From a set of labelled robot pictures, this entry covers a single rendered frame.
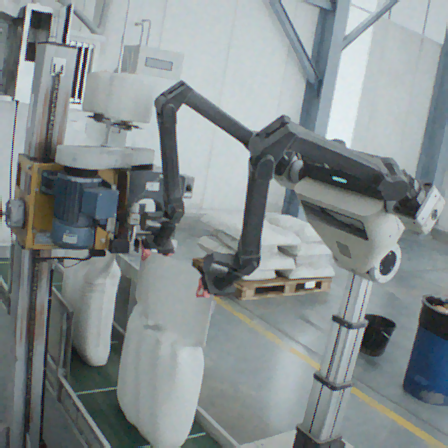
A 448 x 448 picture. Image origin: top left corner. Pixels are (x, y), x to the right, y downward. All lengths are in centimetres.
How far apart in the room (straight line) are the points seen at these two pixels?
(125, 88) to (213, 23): 523
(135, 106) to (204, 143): 524
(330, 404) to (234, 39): 568
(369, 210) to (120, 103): 87
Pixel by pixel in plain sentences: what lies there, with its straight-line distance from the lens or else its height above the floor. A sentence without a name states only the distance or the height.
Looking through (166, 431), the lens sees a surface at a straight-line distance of 199.
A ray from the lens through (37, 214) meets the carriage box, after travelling 195.
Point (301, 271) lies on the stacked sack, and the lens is 523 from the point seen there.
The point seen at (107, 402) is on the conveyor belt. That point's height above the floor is 38.
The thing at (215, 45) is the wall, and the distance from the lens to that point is 698.
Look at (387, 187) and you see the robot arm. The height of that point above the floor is 150.
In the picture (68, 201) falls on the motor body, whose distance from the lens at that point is 178.
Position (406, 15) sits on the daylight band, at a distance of 970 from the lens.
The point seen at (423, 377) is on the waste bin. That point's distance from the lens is 375.
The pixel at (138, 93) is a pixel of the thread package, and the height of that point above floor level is 163.
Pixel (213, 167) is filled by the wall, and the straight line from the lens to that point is 715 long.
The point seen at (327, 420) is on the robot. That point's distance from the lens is 217.
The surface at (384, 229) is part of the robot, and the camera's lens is 172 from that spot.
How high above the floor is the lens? 162
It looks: 12 degrees down
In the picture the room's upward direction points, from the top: 10 degrees clockwise
